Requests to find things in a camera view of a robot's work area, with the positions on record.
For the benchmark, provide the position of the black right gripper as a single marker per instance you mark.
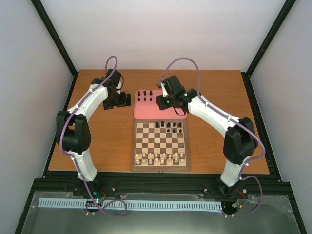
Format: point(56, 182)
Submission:
point(162, 105)

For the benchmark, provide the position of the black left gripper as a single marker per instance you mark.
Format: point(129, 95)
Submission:
point(107, 105)

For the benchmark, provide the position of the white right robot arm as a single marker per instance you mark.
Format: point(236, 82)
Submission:
point(239, 134)

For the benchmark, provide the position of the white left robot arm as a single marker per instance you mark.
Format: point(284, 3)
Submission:
point(73, 133)

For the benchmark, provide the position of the wooden chess board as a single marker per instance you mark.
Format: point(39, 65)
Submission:
point(149, 139)

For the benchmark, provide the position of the pink plastic tray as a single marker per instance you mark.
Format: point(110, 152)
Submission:
point(150, 110)

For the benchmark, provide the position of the black front frame rail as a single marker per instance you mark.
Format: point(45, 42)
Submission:
point(114, 184)

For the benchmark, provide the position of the light blue cable duct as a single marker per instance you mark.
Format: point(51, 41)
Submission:
point(132, 205)

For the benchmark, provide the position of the black left frame post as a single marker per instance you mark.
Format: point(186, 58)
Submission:
point(37, 4)

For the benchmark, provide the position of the black frame post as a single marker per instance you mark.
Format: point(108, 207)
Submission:
point(37, 4)
point(282, 15)

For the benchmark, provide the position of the black right frame post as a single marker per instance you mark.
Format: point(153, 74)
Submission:
point(282, 15)

